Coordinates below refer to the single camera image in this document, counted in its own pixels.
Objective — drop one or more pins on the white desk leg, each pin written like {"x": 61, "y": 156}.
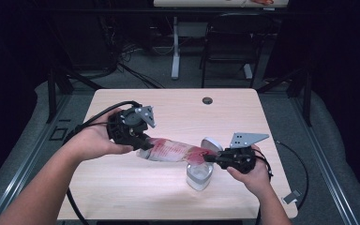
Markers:
{"x": 176, "y": 62}
{"x": 247, "y": 72}

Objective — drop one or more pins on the person's left hand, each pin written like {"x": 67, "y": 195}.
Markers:
{"x": 95, "y": 140}

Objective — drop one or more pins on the black metal stand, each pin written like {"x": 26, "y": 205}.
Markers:
{"x": 52, "y": 100}
{"x": 307, "y": 103}

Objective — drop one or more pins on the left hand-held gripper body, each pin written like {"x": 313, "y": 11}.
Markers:
{"x": 125, "y": 128}

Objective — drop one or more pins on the person's right hand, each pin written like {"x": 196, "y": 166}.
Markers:
{"x": 256, "y": 179}

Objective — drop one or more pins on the red and clear plastic pouch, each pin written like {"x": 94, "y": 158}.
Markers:
{"x": 172, "y": 151}

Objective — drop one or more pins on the black floor outlet frame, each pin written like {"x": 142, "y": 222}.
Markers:
{"x": 58, "y": 133}

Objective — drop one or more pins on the grey tape piece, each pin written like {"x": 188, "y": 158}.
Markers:
{"x": 292, "y": 197}

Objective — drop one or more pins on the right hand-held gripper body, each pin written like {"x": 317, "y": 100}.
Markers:
{"x": 239, "y": 159}

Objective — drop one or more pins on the black folding chair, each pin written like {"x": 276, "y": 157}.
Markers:
{"x": 234, "y": 43}

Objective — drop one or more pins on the orange object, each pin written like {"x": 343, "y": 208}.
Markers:
{"x": 262, "y": 1}

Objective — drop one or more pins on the aluminium floor rail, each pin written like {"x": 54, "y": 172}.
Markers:
{"x": 23, "y": 170}
{"x": 326, "y": 168}

